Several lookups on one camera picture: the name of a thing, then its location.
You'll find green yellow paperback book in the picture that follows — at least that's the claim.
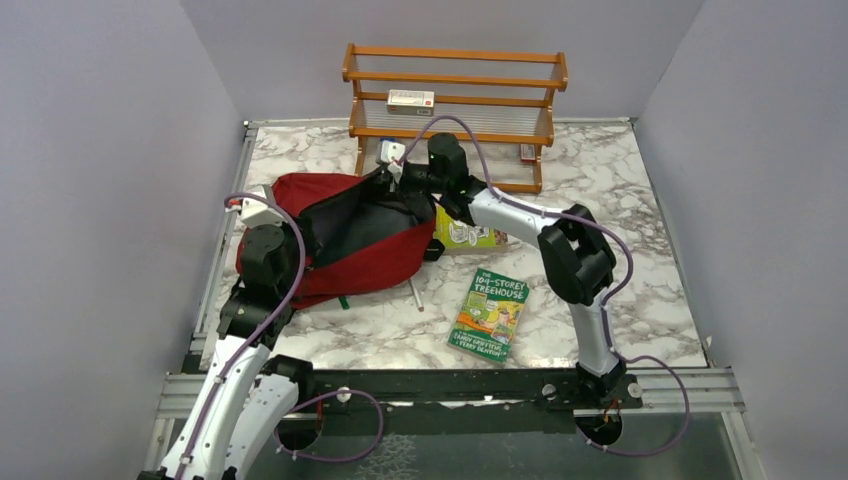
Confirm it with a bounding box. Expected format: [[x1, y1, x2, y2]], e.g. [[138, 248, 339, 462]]
[[434, 205, 509, 254]]

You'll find red backpack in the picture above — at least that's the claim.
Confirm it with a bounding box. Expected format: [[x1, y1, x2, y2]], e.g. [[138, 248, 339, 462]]
[[235, 172, 436, 309]]

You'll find green treehouse book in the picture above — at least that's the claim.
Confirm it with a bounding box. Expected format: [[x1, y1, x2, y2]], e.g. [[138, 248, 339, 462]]
[[447, 268, 530, 365]]

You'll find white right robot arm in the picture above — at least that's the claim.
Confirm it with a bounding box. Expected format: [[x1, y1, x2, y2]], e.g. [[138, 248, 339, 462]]
[[381, 133, 626, 407]]

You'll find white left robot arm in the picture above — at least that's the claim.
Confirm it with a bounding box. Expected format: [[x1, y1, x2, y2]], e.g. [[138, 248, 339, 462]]
[[139, 223, 315, 479]]

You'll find small red white eraser box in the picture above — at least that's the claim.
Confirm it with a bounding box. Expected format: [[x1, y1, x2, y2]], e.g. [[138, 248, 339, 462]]
[[519, 144, 536, 163]]

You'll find white red box on shelf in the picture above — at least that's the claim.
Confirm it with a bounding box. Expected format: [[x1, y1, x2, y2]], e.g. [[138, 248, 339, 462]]
[[386, 89, 435, 117]]

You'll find wooden two-tier shelf rack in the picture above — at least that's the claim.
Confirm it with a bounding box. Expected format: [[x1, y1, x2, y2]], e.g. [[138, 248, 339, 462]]
[[342, 43, 569, 193]]

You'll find brown marker pen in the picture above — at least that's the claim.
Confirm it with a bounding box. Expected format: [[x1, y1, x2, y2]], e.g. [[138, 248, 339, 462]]
[[408, 279, 425, 312]]

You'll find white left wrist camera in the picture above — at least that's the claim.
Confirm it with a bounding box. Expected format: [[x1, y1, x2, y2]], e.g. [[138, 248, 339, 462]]
[[239, 184, 286, 229]]

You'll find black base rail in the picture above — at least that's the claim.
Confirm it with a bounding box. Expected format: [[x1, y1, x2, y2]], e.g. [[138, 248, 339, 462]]
[[260, 355, 643, 445]]

